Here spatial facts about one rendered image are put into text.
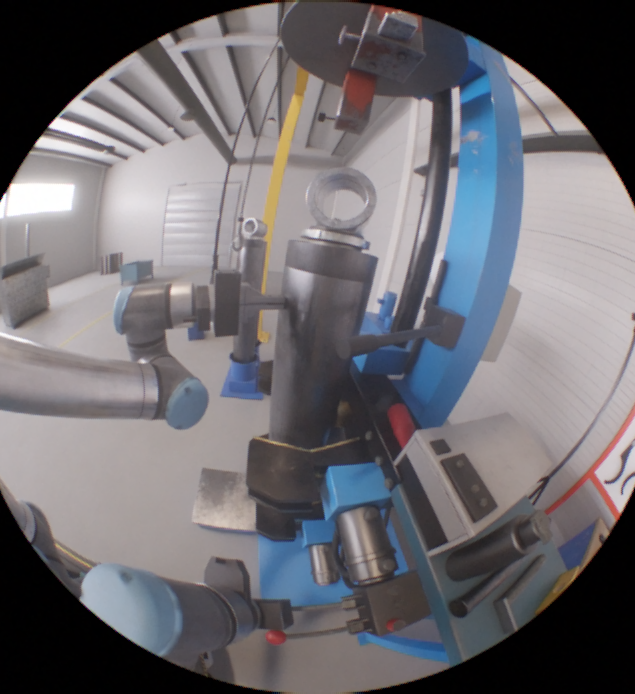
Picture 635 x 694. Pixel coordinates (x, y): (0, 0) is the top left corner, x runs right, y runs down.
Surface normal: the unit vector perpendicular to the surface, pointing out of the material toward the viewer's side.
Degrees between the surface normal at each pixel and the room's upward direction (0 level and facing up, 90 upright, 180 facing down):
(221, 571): 20
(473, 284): 90
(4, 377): 73
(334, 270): 90
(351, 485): 0
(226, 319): 90
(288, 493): 0
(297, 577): 0
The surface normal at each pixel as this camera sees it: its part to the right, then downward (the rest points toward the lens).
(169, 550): 0.18, -0.88
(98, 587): -0.15, -0.90
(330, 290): -0.02, 0.44
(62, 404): 0.81, 0.44
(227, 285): 0.49, 0.46
